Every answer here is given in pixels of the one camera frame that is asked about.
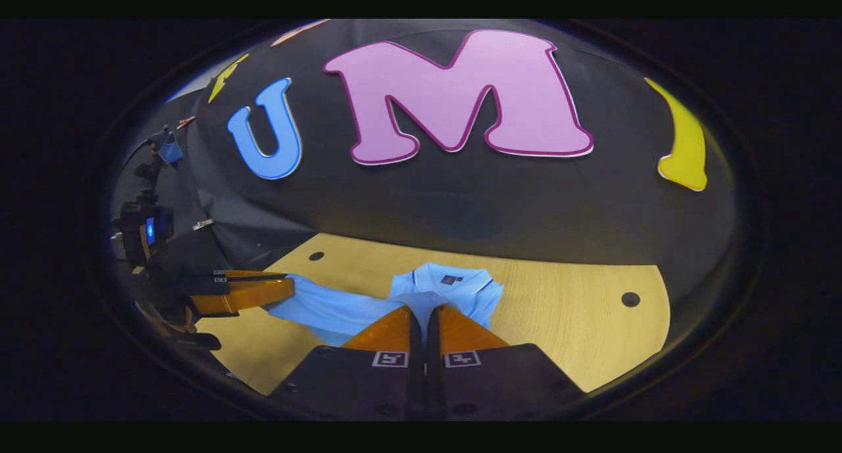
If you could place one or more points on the silver clip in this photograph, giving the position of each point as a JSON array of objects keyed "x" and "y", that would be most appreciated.
[{"x": 202, "y": 225}]

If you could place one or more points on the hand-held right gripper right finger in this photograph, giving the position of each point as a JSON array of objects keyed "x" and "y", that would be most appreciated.
[{"x": 434, "y": 348}]

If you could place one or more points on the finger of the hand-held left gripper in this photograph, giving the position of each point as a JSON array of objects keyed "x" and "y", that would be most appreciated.
[
  {"x": 243, "y": 295},
  {"x": 250, "y": 274}
]

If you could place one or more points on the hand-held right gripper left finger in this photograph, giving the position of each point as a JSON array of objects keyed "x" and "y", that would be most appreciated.
[{"x": 414, "y": 348}]

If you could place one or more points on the copper clip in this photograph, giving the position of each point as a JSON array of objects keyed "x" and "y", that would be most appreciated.
[{"x": 185, "y": 121}]

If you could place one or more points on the light blue T-shirt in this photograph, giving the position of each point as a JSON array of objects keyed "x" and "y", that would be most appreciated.
[{"x": 342, "y": 308}]

